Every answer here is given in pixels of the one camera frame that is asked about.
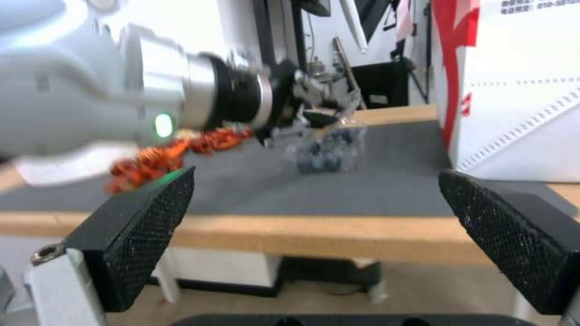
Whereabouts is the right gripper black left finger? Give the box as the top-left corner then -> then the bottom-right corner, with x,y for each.
24,165 -> 197,326

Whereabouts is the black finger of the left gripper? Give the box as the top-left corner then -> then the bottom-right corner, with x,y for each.
294,69 -> 364,120
265,108 -> 348,145

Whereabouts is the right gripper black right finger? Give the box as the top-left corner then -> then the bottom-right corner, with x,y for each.
438,169 -> 580,326

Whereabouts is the clear takeout container with blueberries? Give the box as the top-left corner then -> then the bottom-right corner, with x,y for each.
285,112 -> 369,174

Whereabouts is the white takeout food tray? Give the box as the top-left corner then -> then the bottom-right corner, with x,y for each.
12,149 -> 120,188

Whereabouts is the white and red takeout bag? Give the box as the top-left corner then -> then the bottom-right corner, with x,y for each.
430,0 -> 580,184

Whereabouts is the brown wooden stick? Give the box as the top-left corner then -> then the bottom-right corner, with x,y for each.
333,36 -> 368,110

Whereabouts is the black box cabinet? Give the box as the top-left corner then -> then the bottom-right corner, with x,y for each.
349,61 -> 414,110

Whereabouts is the grey table mat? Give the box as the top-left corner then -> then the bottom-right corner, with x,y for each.
0,119 -> 577,216

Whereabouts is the white box under table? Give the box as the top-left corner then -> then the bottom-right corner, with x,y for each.
171,247 -> 278,287

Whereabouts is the white table leg bracket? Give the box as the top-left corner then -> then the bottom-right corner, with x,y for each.
151,253 -> 183,303

